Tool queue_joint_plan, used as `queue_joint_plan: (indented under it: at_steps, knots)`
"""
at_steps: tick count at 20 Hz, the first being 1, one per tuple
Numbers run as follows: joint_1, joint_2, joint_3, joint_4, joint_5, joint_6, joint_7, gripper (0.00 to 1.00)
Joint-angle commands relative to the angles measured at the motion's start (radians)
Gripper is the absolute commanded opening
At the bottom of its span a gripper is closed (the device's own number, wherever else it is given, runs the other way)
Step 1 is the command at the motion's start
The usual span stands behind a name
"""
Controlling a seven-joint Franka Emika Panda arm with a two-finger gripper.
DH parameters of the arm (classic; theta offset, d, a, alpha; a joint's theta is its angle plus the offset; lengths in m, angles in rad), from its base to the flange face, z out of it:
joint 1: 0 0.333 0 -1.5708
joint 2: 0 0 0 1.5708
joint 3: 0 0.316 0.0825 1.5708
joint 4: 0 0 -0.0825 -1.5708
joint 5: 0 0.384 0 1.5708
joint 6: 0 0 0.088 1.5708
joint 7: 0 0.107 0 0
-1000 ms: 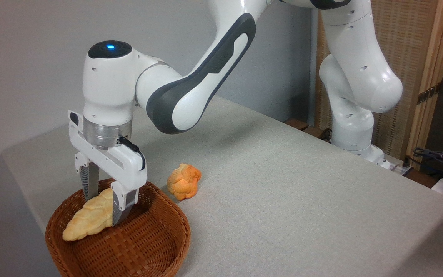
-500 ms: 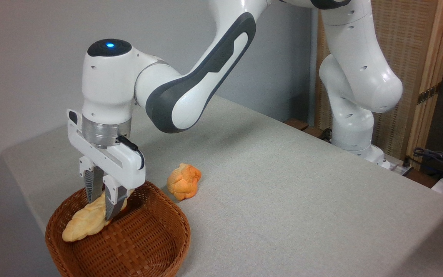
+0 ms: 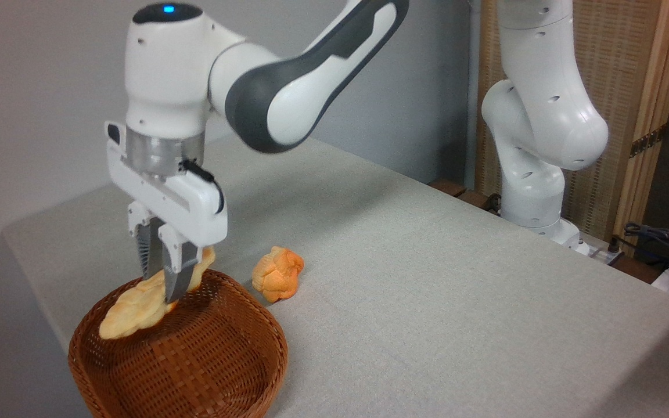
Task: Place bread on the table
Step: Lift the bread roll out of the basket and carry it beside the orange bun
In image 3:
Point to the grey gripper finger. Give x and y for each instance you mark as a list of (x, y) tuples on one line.
[(150, 249), (180, 273)]

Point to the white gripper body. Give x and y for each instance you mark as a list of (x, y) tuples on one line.
[(189, 215)]

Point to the long pale braided bread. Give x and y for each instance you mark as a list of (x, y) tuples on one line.
[(137, 307)]

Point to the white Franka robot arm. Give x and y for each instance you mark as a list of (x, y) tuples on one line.
[(288, 104)]

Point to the round orange bread roll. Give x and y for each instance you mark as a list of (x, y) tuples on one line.
[(277, 276)]

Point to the brown woven wicker basket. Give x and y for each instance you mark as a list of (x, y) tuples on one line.
[(212, 360)]

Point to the grey tablecloth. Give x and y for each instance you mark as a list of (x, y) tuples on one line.
[(427, 319)]

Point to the brown wooden base board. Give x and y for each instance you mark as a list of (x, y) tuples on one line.
[(456, 190)]

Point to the wood and rattan folding screen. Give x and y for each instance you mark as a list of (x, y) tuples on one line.
[(630, 69)]

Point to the dark metal screen hinge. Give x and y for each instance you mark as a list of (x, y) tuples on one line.
[(648, 141)]

